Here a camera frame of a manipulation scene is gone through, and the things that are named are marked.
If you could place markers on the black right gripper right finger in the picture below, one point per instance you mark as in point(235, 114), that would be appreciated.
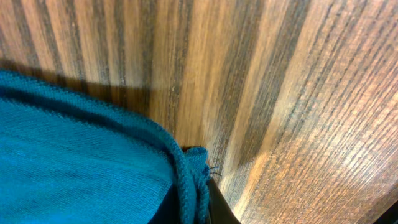
point(219, 211)

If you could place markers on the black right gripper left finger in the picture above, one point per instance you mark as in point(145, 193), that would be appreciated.
point(169, 210)

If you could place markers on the blue polo shirt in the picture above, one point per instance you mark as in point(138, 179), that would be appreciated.
point(69, 158)

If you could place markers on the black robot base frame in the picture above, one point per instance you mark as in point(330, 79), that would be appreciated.
point(390, 216)

